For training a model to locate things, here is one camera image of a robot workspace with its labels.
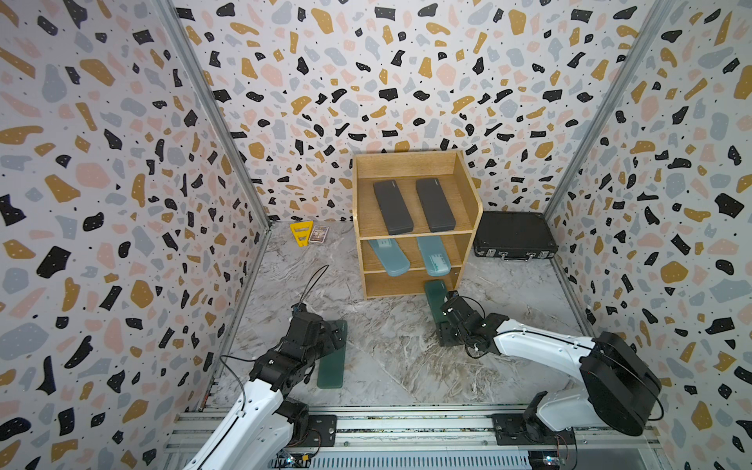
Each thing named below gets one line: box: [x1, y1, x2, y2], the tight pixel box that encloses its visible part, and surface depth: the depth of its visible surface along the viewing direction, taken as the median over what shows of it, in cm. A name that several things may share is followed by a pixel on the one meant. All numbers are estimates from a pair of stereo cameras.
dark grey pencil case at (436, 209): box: [416, 177, 457, 233], surface depth 84 cm
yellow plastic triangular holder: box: [289, 220, 315, 248], surface depth 119 cm
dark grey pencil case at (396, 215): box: [373, 180, 415, 236], surface depth 82 cm
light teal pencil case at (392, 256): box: [368, 238, 411, 278], surface depth 90 cm
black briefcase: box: [472, 211, 559, 263], surface depth 112 cm
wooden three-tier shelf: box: [352, 149, 484, 300], surface depth 88 cm
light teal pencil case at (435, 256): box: [417, 235, 452, 278], surface depth 89 cm
